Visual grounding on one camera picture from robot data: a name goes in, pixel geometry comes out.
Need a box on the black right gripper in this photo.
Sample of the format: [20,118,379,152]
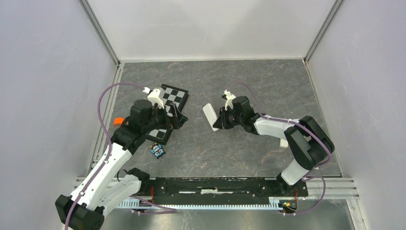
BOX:
[214,106,243,130]

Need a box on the white remote control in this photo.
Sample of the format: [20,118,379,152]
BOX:
[203,103,219,132]

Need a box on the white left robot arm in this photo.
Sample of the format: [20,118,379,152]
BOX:
[56,99,188,230]

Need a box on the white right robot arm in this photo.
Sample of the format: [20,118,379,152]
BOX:
[203,92,335,196]

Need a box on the black white chessboard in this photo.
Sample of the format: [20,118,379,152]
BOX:
[146,84,189,145]

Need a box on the blue owl eraser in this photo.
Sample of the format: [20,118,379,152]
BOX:
[150,143,166,159]

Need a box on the orange tape roll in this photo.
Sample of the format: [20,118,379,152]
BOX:
[113,117,125,127]

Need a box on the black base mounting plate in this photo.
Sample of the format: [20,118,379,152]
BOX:
[135,177,309,205]

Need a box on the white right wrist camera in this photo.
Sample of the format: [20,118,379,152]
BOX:
[222,90,236,111]

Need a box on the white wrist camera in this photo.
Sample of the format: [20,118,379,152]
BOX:
[143,87,165,109]
[222,90,236,111]

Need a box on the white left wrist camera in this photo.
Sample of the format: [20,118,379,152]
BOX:
[143,87,165,109]

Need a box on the white slotted cable duct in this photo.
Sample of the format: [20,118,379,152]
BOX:
[116,198,282,211]

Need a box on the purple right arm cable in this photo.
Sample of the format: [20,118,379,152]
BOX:
[226,82,333,217]

